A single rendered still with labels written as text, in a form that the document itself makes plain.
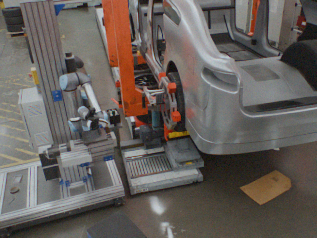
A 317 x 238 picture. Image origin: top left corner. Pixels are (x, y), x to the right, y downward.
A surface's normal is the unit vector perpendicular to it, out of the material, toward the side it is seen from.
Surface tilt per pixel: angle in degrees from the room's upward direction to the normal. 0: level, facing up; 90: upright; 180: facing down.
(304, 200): 0
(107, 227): 0
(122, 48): 90
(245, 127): 96
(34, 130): 90
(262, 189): 1
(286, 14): 90
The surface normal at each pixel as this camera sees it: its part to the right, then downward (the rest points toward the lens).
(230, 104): -0.17, 0.46
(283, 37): 0.33, 0.44
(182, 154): -0.04, -0.87
